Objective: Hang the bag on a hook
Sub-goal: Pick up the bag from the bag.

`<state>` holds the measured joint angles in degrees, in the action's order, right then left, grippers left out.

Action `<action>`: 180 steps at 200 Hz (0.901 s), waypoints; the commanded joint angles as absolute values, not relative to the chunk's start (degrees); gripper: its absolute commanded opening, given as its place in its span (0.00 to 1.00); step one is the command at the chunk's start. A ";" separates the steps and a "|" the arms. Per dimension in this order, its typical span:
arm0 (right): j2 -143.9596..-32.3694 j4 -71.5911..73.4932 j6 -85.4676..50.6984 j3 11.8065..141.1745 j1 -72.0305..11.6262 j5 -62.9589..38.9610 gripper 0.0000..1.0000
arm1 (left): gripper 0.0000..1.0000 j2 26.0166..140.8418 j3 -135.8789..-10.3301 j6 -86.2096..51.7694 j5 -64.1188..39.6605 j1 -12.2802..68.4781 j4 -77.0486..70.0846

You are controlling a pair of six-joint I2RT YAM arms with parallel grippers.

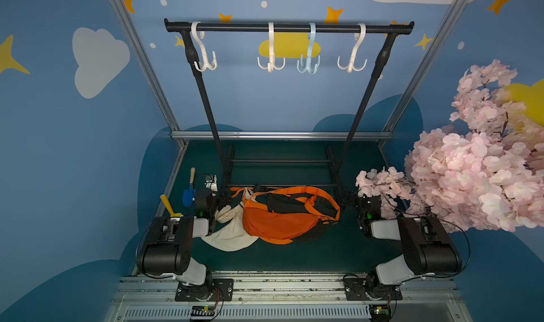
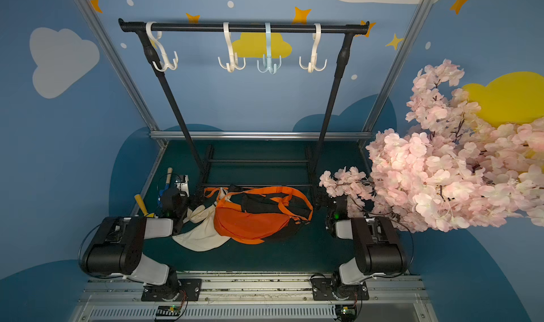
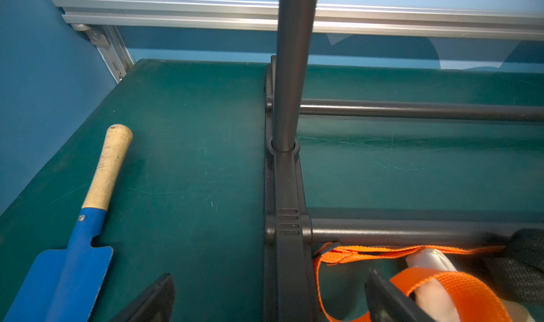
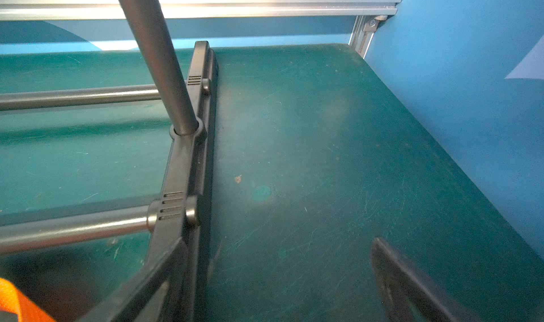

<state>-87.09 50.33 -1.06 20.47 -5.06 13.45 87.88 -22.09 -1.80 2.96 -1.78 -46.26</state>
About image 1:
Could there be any black sling bag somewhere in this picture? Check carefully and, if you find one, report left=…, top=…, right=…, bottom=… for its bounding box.
left=254, top=191, right=337, bottom=243

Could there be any red-orange sling bag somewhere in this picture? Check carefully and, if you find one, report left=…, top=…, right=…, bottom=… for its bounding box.
left=229, top=185, right=341, bottom=245

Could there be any cream crescent bag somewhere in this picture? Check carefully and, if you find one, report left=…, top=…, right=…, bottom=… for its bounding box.
left=194, top=187, right=259, bottom=252

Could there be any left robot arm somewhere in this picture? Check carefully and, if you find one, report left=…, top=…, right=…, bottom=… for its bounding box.
left=136, top=188, right=217, bottom=287

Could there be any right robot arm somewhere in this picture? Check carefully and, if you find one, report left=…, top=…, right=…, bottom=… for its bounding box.
left=355, top=195, right=463, bottom=289

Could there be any white hook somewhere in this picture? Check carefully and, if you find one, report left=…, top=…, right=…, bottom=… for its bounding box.
left=257, top=22, right=286, bottom=73
left=190, top=21, right=218, bottom=73
left=337, top=23, right=368, bottom=73

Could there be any light blue hook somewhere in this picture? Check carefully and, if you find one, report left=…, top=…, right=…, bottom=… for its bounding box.
left=297, top=23, right=321, bottom=75

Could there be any white hook far left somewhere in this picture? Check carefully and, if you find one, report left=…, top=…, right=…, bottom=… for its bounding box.
left=190, top=21, right=218, bottom=73

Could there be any white hook far right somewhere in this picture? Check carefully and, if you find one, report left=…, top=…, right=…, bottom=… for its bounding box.
left=337, top=23, right=368, bottom=73

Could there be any black clothes rack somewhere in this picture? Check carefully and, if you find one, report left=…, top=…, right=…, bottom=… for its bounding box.
left=164, top=19, right=415, bottom=207

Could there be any blue toy trowel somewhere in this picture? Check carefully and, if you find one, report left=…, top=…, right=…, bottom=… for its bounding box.
left=182, top=168, right=196, bottom=208

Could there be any yellow toy shovel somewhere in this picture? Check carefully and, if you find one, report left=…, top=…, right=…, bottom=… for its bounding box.
left=160, top=194, right=183, bottom=218

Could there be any left controller board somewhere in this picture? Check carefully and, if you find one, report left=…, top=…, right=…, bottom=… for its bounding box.
left=188, top=305, right=220, bottom=321

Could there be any controller board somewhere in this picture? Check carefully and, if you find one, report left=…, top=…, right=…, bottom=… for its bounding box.
left=369, top=305, right=392, bottom=322
left=188, top=305, right=220, bottom=321

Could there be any right controller board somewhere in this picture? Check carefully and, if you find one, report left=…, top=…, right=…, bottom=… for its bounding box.
left=369, top=305, right=392, bottom=322

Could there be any pink blossom tree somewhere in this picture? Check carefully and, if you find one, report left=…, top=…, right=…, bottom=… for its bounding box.
left=356, top=60, right=543, bottom=232

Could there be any aluminium frame rail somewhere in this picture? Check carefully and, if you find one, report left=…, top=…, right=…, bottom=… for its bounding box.
left=171, top=131, right=394, bottom=141

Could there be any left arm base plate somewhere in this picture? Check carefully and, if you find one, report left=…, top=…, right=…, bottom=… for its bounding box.
left=174, top=278, right=234, bottom=302

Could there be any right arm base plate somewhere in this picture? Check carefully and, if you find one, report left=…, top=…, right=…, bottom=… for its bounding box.
left=342, top=277, right=402, bottom=301

